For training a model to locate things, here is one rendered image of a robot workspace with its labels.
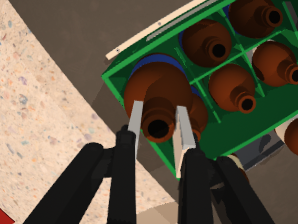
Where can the dark grey rectangular tray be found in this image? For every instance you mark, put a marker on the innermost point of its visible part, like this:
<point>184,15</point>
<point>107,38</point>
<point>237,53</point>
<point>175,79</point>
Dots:
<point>259,150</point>

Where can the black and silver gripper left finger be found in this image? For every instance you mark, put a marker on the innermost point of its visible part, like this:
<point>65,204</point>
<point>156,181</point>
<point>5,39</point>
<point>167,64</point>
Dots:
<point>71,194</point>

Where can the brown glass bottle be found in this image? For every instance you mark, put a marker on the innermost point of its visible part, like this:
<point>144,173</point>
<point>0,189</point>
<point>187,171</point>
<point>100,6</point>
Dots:
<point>228,88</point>
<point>288,132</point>
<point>272,64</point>
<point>199,114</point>
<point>201,44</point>
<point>253,18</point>
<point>159,80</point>
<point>237,161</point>

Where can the green bottle crate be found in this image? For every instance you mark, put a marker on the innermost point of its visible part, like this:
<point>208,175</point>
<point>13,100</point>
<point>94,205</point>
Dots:
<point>226,132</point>

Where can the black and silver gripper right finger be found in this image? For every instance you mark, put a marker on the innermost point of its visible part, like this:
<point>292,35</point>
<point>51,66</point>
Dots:
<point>239,204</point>

